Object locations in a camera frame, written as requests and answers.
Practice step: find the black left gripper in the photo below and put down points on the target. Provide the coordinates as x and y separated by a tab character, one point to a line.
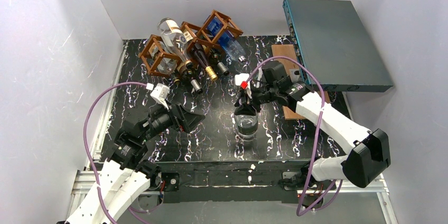
179	117

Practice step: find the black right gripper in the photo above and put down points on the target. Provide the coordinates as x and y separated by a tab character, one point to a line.
247	97

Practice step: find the clear bottle silver cap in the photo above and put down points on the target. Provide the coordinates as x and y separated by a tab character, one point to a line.
246	120

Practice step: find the clear bottle white gold label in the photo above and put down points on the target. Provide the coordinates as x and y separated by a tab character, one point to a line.
175	40

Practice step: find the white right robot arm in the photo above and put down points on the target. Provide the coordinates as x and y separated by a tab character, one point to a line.
367	152

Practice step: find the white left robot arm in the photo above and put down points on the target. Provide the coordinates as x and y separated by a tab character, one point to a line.
125	173

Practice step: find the blue transparent bottle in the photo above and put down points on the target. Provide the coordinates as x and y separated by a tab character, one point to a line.
227	41

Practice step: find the dark wine bottle gold cap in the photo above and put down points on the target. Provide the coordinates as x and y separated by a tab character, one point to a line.
199	54

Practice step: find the brown wooden wine rack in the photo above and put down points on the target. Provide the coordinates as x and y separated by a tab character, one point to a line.
194	34

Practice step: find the wooden board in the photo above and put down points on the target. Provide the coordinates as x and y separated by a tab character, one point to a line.
284	60

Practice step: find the teal metal box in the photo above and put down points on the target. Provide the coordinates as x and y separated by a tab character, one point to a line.
332	43

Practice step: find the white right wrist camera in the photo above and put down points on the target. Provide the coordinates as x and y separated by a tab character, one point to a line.
241	82

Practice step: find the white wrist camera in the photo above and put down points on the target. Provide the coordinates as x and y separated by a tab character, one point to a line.
241	82
159	93

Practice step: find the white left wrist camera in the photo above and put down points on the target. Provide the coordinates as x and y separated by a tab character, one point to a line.
159	93

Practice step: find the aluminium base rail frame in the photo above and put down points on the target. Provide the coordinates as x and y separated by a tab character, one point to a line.
126	173

